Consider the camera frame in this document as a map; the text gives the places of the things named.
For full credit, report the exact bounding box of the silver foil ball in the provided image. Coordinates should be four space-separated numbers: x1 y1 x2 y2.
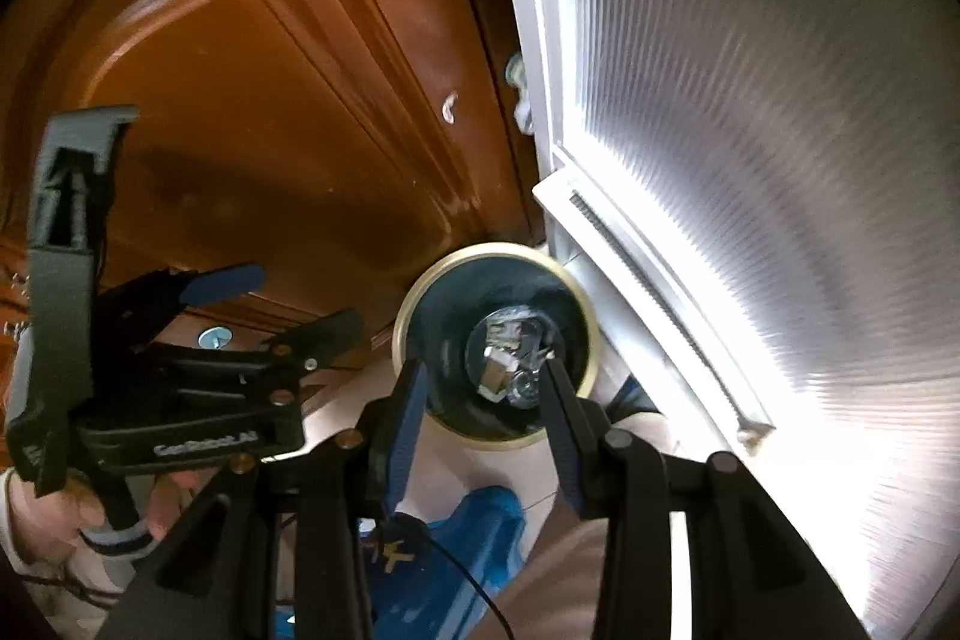
477 344 539 409

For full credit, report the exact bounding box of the white washing machine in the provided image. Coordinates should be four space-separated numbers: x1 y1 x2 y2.
514 0 958 638

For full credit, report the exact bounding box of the white round trash bin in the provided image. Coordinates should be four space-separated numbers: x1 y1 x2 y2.
392 242 601 450

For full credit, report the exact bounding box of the person's left hand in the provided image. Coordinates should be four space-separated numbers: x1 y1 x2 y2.
2 470 213 565

